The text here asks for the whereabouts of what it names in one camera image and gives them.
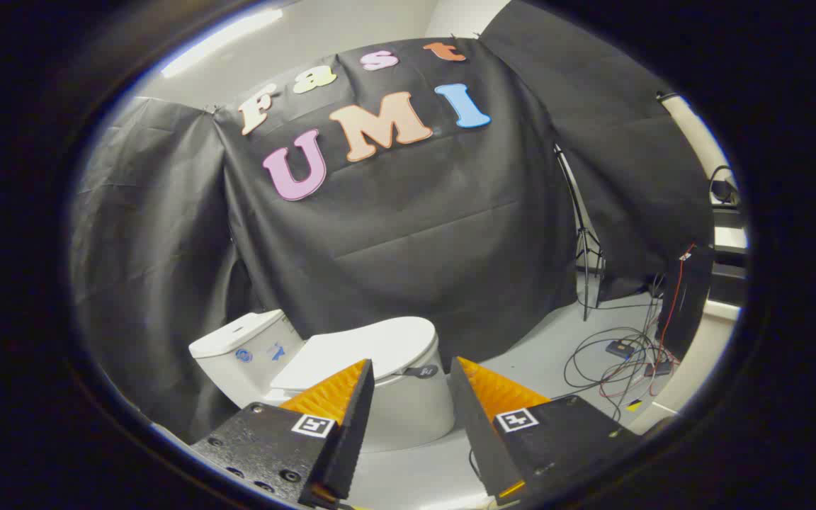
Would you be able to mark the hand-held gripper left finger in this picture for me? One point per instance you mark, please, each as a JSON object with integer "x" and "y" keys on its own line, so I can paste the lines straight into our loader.
{"x": 351, "y": 425}

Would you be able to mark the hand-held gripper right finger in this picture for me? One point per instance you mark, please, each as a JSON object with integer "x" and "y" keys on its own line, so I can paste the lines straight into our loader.
{"x": 475, "y": 432}

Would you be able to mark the white toilet lid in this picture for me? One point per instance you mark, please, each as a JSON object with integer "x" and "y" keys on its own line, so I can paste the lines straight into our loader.
{"x": 358, "y": 350}

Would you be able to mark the white toilet bowl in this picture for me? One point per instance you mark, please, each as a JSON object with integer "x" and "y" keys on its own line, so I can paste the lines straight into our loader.
{"x": 411, "y": 414}

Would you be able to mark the white toilet seat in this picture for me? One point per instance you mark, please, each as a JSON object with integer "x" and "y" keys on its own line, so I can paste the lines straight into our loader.
{"x": 397, "y": 380}

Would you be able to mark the dark round lid tab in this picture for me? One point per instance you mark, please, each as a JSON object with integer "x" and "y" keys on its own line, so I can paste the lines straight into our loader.
{"x": 421, "y": 371}

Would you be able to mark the white toilet tank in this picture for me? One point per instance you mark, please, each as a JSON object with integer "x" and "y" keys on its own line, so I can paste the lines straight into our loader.
{"x": 241, "y": 354}

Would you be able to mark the yellow tag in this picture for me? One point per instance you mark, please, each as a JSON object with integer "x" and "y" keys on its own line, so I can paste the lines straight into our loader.
{"x": 633, "y": 405}

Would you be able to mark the small black blue device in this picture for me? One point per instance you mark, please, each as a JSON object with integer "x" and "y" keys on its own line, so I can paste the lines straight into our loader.
{"x": 620, "y": 347}

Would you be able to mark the small black box device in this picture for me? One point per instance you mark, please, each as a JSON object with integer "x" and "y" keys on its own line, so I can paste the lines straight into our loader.
{"x": 659, "y": 367}

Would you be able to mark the black backdrop cloth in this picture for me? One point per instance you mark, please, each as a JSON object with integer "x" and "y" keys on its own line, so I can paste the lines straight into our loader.
{"x": 415, "y": 234}

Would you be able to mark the black tripod stand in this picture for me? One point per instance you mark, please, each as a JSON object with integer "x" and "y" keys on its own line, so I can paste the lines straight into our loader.
{"x": 584, "y": 241}

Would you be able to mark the black computer tower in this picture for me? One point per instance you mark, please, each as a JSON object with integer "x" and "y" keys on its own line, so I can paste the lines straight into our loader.
{"x": 684, "y": 297}

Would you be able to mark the black shelf unit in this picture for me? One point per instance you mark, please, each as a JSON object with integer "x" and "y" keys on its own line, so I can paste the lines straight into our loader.
{"x": 728, "y": 273}

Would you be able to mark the black headphones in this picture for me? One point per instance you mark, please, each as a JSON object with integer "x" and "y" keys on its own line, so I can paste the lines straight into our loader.
{"x": 721, "y": 188}

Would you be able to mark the ceiling light panel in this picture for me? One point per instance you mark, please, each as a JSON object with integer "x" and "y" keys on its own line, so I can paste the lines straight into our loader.
{"x": 220, "y": 41}

